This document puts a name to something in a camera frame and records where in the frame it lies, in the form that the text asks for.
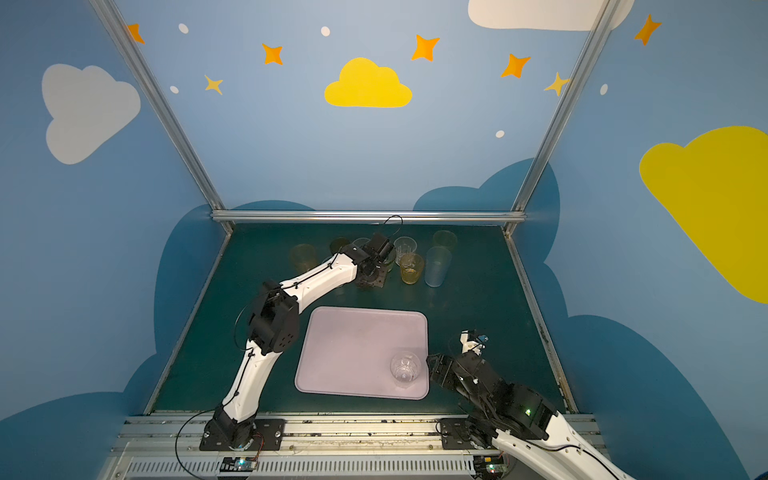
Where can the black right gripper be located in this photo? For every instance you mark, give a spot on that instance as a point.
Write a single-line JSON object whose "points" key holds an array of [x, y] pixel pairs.
{"points": [[443, 366]]}

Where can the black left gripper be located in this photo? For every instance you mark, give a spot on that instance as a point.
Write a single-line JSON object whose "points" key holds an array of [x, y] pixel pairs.
{"points": [[372, 276]]}

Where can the yellow short cup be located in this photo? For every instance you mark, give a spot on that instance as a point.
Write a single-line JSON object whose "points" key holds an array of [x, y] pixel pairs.
{"points": [[411, 268]]}

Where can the clear faceted glass front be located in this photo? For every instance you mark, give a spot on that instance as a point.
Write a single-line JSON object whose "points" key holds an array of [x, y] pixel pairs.
{"points": [[405, 367]]}

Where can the clear faceted glass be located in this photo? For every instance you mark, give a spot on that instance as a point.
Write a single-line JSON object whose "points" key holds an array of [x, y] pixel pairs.
{"points": [[404, 245], [405, 367]]}

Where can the lilac plastic tray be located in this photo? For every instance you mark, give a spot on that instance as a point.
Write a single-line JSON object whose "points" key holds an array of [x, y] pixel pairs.
{"points": [[347, 352]]}

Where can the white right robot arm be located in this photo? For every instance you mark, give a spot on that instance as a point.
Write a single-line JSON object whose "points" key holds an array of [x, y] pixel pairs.
{"points": [[514, 420]]}

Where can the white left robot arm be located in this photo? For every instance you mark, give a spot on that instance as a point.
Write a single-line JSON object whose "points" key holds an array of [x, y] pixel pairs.
{"points": [[273, 326]]}

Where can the small green cup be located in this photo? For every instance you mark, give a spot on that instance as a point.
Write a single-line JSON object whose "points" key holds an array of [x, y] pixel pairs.
{"points": [[391, 259]]}

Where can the clear faceted glass back right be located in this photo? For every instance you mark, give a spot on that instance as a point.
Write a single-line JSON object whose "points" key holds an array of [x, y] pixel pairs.
{"points": [[404, 245]]}

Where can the dark olive cup back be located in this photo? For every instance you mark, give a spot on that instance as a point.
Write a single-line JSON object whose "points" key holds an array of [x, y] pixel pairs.
{"points": [[338, 244]]}

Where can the tall yellow plastic cup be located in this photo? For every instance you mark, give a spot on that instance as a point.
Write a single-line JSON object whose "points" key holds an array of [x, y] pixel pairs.
{"points": [[303, 258]]}

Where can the tall pale blue cup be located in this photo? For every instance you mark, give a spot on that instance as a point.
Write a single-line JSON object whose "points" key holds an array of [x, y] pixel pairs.
{"points": [[438, 261]]}

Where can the green tinted cup back right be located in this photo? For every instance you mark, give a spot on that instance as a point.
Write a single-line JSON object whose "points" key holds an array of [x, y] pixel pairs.
{"points": [[445, 239]]}

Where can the right green circuit board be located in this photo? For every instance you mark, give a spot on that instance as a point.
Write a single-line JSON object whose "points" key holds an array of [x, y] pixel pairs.
{"points": [[489, 468]]}

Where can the green circuit board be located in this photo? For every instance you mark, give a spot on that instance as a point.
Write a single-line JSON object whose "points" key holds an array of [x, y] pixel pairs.
{"points": [[239, 465], [489, 468]]}

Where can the left green circuit board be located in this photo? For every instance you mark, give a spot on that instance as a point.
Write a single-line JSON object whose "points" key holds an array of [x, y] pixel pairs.
{"points": [[239, 465]]}

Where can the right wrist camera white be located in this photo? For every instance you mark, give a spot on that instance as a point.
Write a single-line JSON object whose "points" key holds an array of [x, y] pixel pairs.
{"points": [[472, 341]]}

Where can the aluminium back frame rail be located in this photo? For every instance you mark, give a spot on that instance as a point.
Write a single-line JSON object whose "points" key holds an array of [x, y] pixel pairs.
{"points": [[367, 217]]}

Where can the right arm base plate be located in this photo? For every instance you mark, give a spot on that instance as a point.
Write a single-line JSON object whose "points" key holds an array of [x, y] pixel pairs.
{"points": [[465, 434]]}

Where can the aluminium front rail base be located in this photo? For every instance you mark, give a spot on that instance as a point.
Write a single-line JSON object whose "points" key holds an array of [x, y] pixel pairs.
{"points": [[314, 446]]}

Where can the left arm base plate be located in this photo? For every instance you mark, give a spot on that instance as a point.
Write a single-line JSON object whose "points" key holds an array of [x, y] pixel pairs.
{"points": [[249, 436]]}

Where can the aluminium right corner post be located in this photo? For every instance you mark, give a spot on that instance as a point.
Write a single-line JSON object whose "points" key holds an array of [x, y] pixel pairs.
{"points": [[585, 63]]}

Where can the aluminium corner post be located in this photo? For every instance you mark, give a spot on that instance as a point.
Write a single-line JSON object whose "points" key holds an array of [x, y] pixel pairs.
{"points": [[585, 63], [113, 22]]}

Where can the aluminium left corner post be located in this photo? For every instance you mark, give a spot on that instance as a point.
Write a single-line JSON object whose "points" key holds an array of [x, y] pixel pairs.
{"points": [[113, 22]]}

